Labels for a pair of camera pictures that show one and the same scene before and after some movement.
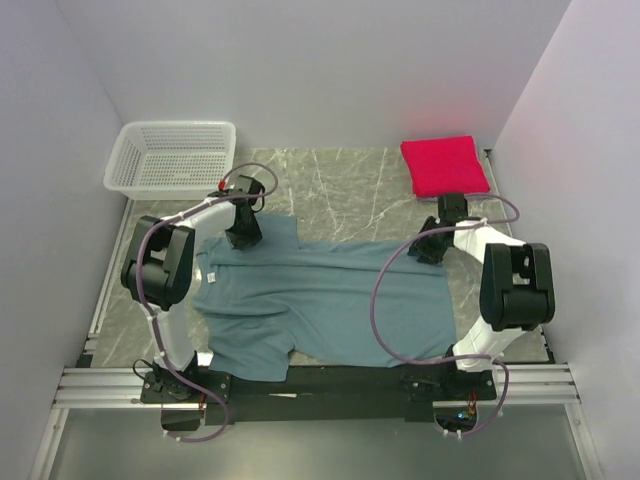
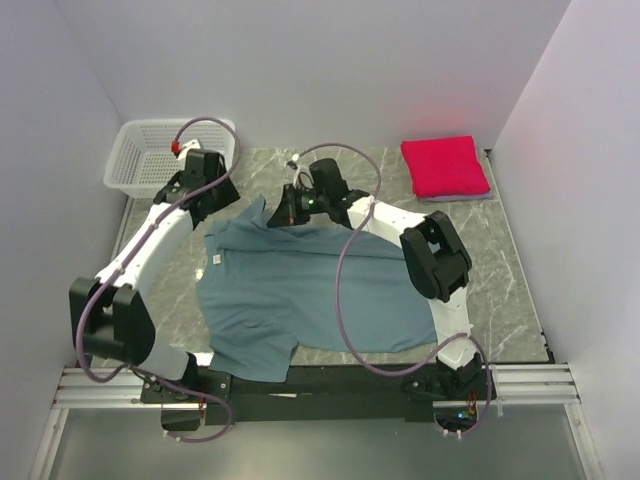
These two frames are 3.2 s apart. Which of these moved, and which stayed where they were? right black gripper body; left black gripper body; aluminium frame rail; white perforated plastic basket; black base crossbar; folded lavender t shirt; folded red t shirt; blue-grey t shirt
Moved: right black gripper body; blue-grey t shirt; left black gripper body
Stayed: folded lavender t shirt; white perforated plastic basket; black base crossbar; aluminium frame rail; folded red t shirt
